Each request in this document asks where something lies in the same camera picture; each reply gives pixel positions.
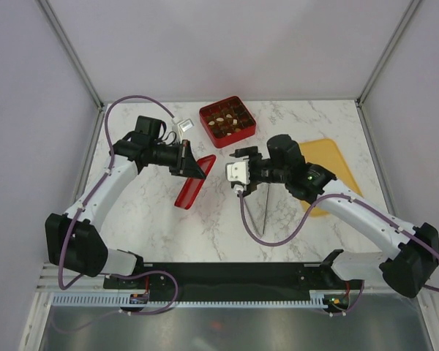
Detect metal tongs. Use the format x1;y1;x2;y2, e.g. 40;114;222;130
245;184;271;238

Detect aluminium frame right post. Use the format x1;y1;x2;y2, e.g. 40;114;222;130
355;0;425;107

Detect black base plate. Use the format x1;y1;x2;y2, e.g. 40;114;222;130
102;261;364;303

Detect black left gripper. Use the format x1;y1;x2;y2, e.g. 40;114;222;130
149;140;206;180

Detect aluminium front rail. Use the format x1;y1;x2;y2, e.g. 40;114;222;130
36;263;107;292

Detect white slotted cable duct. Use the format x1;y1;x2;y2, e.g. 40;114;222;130
51;292;348;309

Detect yellow tray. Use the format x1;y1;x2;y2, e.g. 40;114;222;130
299;138;362;196

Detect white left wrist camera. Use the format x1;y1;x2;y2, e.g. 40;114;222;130
172;118;194;134

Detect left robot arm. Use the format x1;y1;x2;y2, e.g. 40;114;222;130
45;116;206;288

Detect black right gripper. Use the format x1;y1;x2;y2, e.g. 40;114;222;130
230;146;288;198

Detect aluminium frame left post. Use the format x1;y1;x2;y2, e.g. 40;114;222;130
36;0;107;110

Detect red box lid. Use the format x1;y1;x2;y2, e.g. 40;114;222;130
174;154;217;210

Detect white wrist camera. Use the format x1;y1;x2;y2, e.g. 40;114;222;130
225;160;250;195
172;118;194;134

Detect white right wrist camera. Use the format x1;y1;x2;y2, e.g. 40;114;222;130
225;160;250;195

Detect aluminium frame post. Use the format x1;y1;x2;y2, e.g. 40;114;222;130
355;0;425;107
36;0;107;110

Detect red compartment chocolate box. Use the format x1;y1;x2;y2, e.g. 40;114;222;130
199;96;257;148

